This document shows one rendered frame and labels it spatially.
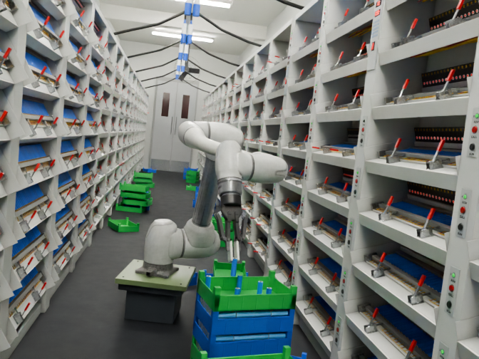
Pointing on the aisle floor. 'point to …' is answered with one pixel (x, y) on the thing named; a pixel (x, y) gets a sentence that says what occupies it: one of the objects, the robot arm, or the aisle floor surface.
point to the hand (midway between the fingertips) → (233, 251)
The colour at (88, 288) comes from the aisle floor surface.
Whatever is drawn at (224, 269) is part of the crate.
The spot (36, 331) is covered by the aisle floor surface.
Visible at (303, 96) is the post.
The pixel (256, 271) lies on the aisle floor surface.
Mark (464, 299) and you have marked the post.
